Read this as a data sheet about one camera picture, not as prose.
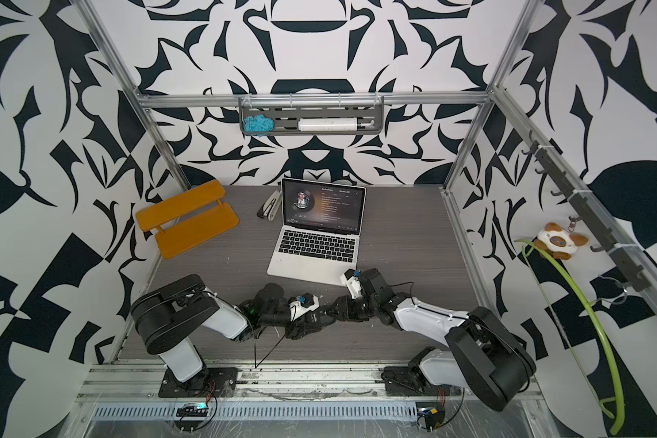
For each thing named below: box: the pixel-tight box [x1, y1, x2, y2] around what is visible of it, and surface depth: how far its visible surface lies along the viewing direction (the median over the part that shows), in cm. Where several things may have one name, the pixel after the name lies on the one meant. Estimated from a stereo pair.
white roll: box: [298, 117, 358, 132], surface depth 92 cm
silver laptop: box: [266, 177, 367, 287], surface depth 101 cm
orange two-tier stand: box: [135, 179, 240, 260], surface depth 104 cm
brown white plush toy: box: [533, 221, 589, 261], surface depth 61 cm
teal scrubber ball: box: [243, 114, 275, 138], surface depth 93 cm
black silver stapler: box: [256, 189, 282, 222], surface depth 113 cm
